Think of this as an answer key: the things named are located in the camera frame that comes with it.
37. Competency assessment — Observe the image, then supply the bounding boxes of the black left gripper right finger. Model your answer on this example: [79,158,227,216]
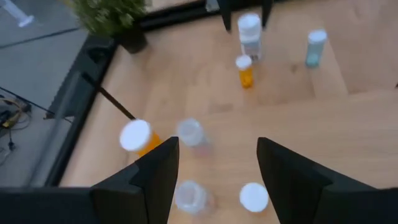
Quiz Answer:
[257,137,398,224]

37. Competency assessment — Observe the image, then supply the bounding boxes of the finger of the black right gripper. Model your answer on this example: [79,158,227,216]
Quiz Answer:
[261,0,274,28]
[216,0,233,32]

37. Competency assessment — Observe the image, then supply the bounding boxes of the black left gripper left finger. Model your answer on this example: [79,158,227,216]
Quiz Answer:
[0,136,180,224]

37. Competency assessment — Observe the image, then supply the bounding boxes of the large white supplement bottle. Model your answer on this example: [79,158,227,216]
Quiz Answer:
[237,12,263,62]

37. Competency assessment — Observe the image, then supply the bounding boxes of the small orange pill bottle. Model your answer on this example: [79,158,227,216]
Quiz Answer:
[238,182,270,217]
[234,54,255,90]

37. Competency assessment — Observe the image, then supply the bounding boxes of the slim teal pill bottle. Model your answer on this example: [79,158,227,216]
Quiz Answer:
[305,29,328,69]

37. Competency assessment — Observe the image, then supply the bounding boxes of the clear bottle pink pills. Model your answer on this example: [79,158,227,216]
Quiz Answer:
[173,179,216,216]
[176,117,213,157]

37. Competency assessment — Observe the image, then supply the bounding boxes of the large orange pill bottle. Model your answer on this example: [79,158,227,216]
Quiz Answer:
[119,119,163,157]

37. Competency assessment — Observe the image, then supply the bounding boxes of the green plant black pot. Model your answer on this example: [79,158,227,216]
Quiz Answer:
[63,0,150,54]

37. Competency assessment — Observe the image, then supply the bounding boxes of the white plastic tube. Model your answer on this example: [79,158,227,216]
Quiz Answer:
[0,0,34,28]

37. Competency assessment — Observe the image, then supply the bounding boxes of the black table edge rail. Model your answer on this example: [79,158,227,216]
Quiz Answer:
[43,0,280,187]

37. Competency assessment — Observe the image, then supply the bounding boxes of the tangled floor cables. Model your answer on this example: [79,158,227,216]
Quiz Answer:
[0,93,32,153]

